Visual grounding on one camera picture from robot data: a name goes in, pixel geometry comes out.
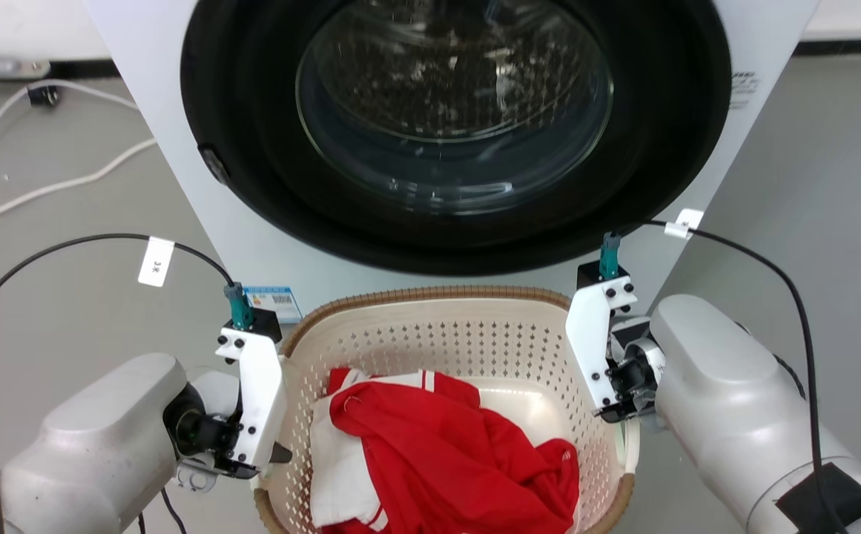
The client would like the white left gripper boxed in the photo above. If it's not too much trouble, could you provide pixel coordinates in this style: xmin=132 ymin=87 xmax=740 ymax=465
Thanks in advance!
xmin=165 ymin=327 xmax=294 ymax=480

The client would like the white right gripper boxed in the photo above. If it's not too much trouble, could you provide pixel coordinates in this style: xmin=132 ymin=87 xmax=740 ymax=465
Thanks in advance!
xmin=565 ymin=275 xmax=661 ymax=424

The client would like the cream perforated laundry basket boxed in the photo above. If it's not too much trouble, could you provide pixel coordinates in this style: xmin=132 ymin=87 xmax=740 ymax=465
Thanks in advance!
xmin=254 ymin=286 xmax=640 ymax=534

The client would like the white garment with red stripes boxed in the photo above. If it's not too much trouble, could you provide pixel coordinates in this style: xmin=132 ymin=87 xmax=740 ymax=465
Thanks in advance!
xmin=309 ymin=369 xmax=437 ymax=533

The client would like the blue-white energy label sticker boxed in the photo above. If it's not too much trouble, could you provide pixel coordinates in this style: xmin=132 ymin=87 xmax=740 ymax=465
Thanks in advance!
xmin=243 ymin=286 xmax=303 ymax=325

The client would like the white front-load washing machine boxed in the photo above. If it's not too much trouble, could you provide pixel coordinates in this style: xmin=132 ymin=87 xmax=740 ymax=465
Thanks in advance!
xmin=85 ymin=0 xmax=821 ymax=325

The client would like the black round washer door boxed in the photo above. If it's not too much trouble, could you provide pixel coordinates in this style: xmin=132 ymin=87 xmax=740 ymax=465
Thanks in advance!
xmin=180 ymin=0 xmax=733 ymax=277

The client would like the grey text sticker on washer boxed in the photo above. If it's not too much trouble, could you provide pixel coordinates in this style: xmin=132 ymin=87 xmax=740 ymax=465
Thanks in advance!
xmin=729 ymin=71 xmax=759 ymax=111

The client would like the small white cable tag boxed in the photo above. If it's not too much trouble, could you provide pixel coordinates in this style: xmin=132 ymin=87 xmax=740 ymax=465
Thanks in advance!
xmin=664 ymin=208 xmax=705 ymax=240

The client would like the white cable tag with print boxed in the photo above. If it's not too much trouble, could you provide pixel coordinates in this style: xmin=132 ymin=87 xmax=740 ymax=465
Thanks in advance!
xmin=138 ymin=236 xmax=176 ymax=288

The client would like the black strap on arm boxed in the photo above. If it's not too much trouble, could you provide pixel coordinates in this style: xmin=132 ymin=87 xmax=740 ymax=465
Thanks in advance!
xmin=774 ymin=462 xmax=861 ymax=532

